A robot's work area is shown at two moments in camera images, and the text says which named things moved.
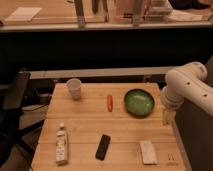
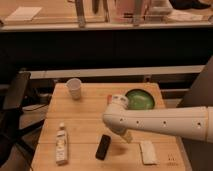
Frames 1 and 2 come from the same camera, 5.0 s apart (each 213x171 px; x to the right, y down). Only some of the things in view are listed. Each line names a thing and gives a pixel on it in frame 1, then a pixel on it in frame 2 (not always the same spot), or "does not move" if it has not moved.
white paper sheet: (24, 14) does not move
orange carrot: (110, 102) does not move
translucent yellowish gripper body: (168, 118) -> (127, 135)
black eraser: (102, 147) does not move
